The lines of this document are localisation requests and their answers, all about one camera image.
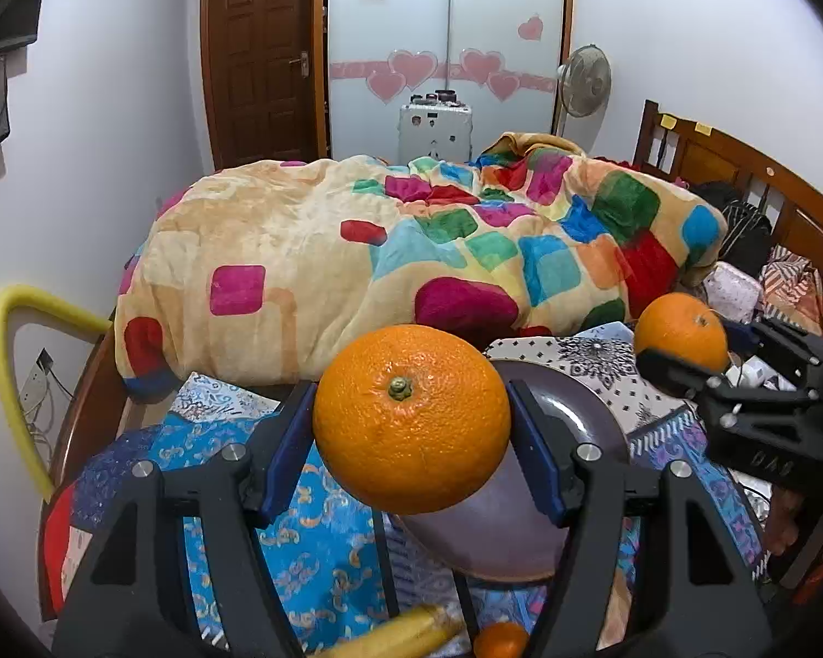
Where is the large orange with sticker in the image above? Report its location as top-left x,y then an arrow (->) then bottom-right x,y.
633,293 -> 730,373

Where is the yellow pomelo rind piece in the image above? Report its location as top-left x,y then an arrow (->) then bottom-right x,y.
319,604 -> 465,658

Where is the large orange with stem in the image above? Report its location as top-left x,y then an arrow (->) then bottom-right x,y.
313,325 -> 511,515

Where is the person's right hand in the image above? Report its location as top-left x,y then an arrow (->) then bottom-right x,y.
764,487 -> 804,555

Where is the black white striped bag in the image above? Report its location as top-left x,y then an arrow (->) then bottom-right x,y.
691,181 -> 773,279

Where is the wooden bed headboard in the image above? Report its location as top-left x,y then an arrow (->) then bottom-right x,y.
632,100 -> 823,334

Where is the blue patterned cloth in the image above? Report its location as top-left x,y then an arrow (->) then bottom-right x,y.
62,373 -> 389,654

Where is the dark purple round plate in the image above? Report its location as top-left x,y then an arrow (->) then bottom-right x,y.
398,360 -> 629,584

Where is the small tangerine left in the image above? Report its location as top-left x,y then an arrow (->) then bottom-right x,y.
472,621 -> 529,658

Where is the white standing fan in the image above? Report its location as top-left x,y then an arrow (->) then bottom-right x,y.
556,43 -> 612,135

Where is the yellow foam tube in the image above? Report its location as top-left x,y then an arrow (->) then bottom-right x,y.
0,283 -> 111,502

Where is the colourful patchwork fleece blanket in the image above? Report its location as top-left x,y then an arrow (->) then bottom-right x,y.
114,132 -> 727,400

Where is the white box appliance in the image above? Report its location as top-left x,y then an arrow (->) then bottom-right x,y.
398,89 -> 472,163

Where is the frosted wardrobe with hearts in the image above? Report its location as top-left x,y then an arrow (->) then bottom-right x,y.
326,0 -> 566,161

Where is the brown wooden door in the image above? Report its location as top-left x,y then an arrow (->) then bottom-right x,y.
200,0 -> 328,169

